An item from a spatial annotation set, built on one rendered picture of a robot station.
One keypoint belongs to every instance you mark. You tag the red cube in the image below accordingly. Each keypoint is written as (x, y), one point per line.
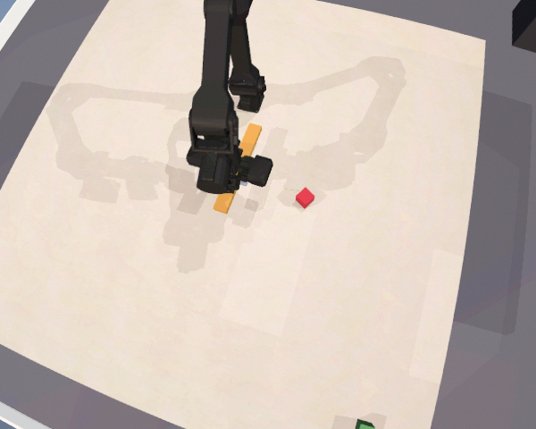
(305, 197)

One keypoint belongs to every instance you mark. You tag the orange rectangular bar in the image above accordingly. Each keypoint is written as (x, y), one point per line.
(223, 201)

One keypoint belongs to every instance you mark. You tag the green rectangular bar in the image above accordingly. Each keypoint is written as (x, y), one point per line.
(361, 424)

